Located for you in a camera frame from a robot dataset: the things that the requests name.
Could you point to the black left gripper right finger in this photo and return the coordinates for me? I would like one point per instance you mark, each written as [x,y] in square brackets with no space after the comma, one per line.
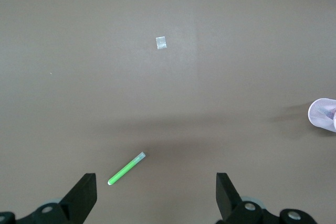
[227,200]

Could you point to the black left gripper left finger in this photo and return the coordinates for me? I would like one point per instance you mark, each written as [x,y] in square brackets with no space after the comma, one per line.
[78,200]

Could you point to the green highlighter pen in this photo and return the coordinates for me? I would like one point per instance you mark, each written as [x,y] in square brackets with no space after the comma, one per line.
[126,169]

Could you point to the white mesh pen cup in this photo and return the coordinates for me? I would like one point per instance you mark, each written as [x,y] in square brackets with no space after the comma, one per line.
[319,120]

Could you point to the small clear tape patch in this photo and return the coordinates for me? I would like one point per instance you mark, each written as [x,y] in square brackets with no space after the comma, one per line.
[161,43]

